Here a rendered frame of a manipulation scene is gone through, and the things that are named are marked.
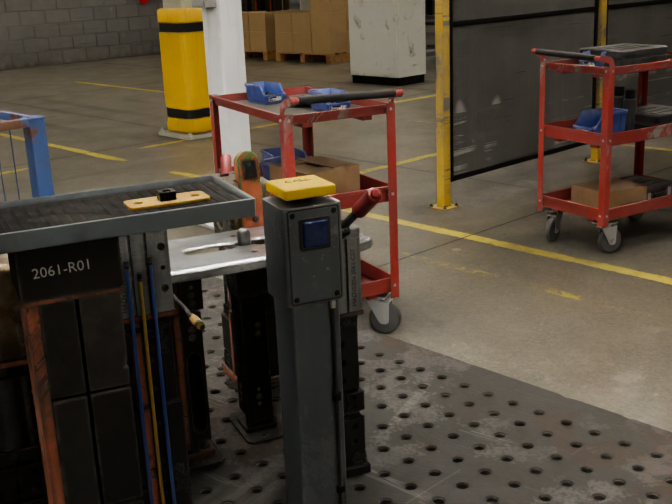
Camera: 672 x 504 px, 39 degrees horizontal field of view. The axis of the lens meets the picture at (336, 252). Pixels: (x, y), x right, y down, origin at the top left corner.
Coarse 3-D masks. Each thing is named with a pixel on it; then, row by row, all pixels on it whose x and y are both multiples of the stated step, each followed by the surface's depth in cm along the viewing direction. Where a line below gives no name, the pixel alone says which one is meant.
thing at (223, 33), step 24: (192, 0) 498; (216, 0) 495; (240, 0) 504; (216, 24) 500; (240, 24) 507; (216, 48) 505; (240, 48) 510; (216, 72) 510; (240, 72) 513; (240, 120) 519; (240, 144) 522
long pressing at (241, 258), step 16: (176, 240) 142; (192, 240) 142; (208, 240) 141; (224, 240) 141; (256, 240) 141; (368, 240) 138; (176, 256) 134; (192, 256) 134; (208, 256) 133; (224, 256) 133; (240, 256) 133; (256, 256) 131; (176, 272) 126; (192, 272) 127; (208, 272) 128; (224, 272) 129
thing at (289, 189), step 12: (276, 180) 105; (288, 180) 105; (300, 180) 104; (312, 180) 104; (324, 180) 104; (276, 192) 102; (288, 192) 100; (300, 192) 100; (312, 192) 101; (324, 192) 102
